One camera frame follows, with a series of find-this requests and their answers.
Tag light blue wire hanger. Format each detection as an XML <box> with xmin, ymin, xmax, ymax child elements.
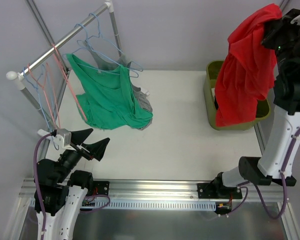
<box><xmin>23</xmin><ymin>64</ymin><xmax>61</xmax><ymax>151</ymax></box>

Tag green tank top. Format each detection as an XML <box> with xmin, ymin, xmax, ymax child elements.
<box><xmin>66</xmin><ymin>53</ymin><xmax>153</xmax><ymax>130</ymax></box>

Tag red tank top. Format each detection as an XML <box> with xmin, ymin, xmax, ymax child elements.
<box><xmin>215</xmin><ymin>3</ymin><xmax>282</xmax><ymax>127</ymax></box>

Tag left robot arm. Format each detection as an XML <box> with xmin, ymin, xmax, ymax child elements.
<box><xmin>33</xmin><ymin>128</ymin><xmax>110</xmax><ymax>240</ymax></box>

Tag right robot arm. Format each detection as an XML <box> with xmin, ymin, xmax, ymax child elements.
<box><xmin>213</xmin><ymin>8</ymin><xmax>300</xmax><ymax>199</ymax></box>

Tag grey tank top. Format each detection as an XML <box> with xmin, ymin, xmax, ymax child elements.
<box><xmin>83</xmin><ymin>39</ymin><xmax>154</xmax><ymax>131</ymax></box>

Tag blue hanger under grey top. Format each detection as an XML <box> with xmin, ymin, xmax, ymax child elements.
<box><xmin>75</xmin><ymin>12</ymin><xmax>124</xmax><ymax>63</ymax></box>

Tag olive green plastic basket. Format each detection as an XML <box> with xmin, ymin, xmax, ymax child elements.
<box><xmin>203</xmin><ymin>60</ymin><xmax>271</xmax><ymax>131</ymax></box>

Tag silver clothes rack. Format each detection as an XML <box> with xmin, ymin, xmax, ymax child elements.
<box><xmin>5</xmin><ymin>0</ymin><xmax>151</xmax><ymax>141</ymax></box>

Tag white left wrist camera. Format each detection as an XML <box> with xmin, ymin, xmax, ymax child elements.
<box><xmin>51</xmin><ymin>128</ymin><xmax>75</xmax><ymax>151</ymax></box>

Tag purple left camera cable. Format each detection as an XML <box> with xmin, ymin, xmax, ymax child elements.
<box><xmin>33</xmin><ymin>132</ymin><xmax>57</xmax><ymax>240</ymax></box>

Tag aluminium rail with cable duct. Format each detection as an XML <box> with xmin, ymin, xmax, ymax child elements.
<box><xmin>18</xmin><ymin>177</ymin><xmax>291</xmax><ymax>218</ymax></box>

